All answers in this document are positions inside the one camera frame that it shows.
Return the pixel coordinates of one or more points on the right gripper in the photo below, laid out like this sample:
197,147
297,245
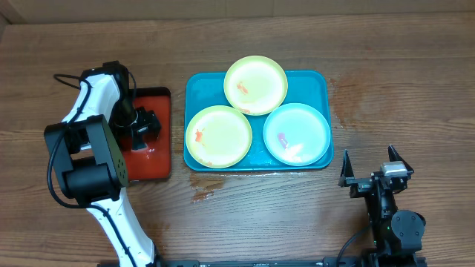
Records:
363,188

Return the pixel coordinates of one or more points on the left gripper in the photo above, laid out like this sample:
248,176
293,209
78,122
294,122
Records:
151,122

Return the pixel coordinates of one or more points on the dark green orange sponge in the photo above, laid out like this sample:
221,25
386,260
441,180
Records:
138,143

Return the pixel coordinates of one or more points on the yellow-green plate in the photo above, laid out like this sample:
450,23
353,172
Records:
218,137
255,85

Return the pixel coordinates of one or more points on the light blue plate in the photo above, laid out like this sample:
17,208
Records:
296,134

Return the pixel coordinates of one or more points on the yellow-green plate top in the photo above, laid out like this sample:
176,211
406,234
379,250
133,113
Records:
255,85

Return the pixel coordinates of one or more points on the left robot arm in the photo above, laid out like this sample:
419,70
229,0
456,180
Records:
86,168

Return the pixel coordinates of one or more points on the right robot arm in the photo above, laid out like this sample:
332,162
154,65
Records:
397,234

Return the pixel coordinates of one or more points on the red black lacquer tray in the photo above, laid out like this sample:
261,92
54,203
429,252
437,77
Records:
154,160

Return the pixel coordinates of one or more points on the blue plastic tray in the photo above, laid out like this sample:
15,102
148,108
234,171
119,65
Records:
308,87

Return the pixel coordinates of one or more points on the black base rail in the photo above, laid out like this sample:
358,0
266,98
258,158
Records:
325,262

